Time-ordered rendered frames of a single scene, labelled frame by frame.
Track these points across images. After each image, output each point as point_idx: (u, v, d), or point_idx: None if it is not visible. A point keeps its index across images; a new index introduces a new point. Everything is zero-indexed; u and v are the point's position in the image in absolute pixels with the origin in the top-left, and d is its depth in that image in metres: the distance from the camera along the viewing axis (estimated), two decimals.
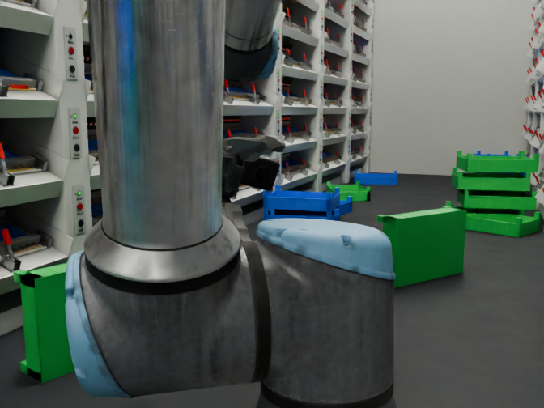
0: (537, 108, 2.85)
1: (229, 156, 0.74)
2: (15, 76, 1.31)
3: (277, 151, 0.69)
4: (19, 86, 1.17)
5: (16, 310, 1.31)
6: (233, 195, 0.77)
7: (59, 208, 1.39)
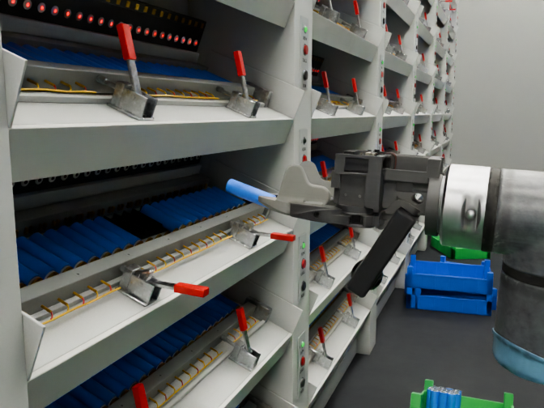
0: None
1: (336, 201, 0.64)
2: (240, 201, 0.96)
3: None
4: (285, 236, 0.81)
5: None
6: None
7: (282, 369, 1.03)
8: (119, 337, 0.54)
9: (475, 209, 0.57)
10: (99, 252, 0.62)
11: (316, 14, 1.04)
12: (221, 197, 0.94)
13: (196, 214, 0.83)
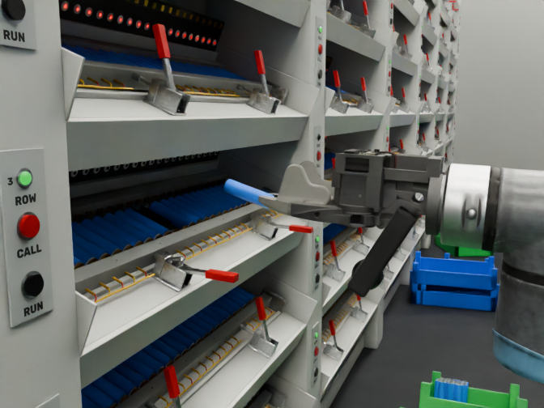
0: None
1: (337, 200, 0.64)
2: None
3: None
4: (303, 229, 0.85)
5: None
6: None
7: (297, 359, 1.07)
8: (155, 319, 0.57)
9: (476, 208, 0.57)
10: (132, 241, 0.65)
11: (329, 15, 1.07)
12: None
13: (218, 207, 0.86)
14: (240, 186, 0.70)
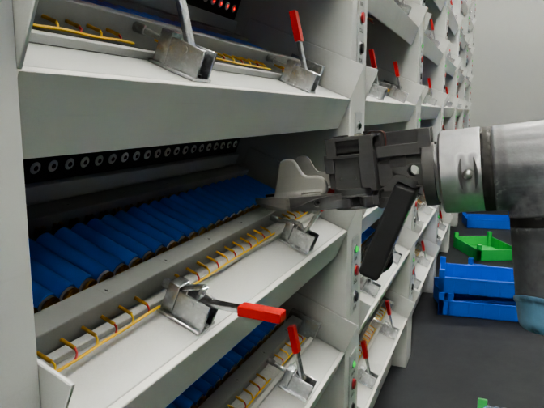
0: None
1: (333, 187, 0.64)
2: None
3: None
4: (329, 193, 0.66)
5: None
6: None
7: (332, 394, 0.88)
8: (167, 380, 0.39)
9: (471, 167, 0.57)
10: (126, 258, 0.47)
11: None
12: (254, 188, 0.80)
13: (231, 206, 0.68)
14: (155, 214, 0.57)
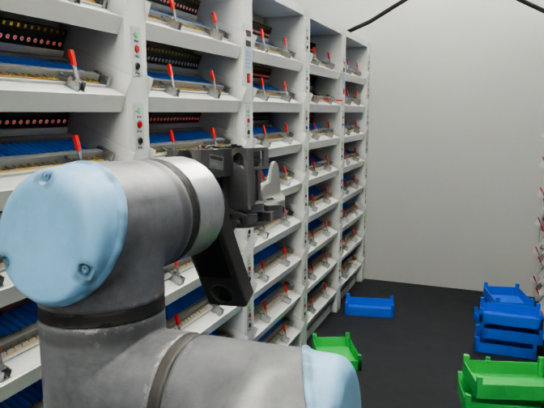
0: None
1: None
2: None
3: None
4: None
5: None
6: (261, 220, 0.61)
7: None
8: None
9: None
10: None
11: None
12: None
13: None
14: None
